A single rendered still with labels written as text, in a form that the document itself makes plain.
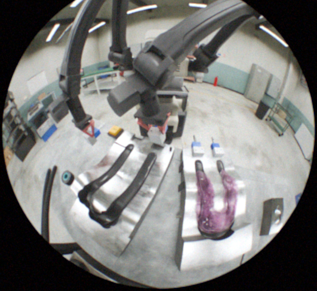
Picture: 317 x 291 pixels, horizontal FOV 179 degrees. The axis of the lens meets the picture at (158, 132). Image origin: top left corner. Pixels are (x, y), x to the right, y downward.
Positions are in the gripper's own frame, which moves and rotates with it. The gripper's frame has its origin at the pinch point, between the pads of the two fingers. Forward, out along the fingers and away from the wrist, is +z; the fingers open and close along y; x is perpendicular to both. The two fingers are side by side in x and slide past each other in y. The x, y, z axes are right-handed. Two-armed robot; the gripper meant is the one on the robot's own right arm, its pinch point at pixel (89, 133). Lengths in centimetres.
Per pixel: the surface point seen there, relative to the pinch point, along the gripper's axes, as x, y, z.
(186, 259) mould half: -25, 54, 4
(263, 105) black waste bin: 309, 281, 47
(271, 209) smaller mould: -6, 96, 8
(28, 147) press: -132, -347, 79
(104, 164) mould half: -6.0, 13.0, 6.8
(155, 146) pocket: 12.8, 27.5, 9.1
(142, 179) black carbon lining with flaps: -3.9, 29.9, 7.3
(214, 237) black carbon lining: -17, 62, 8
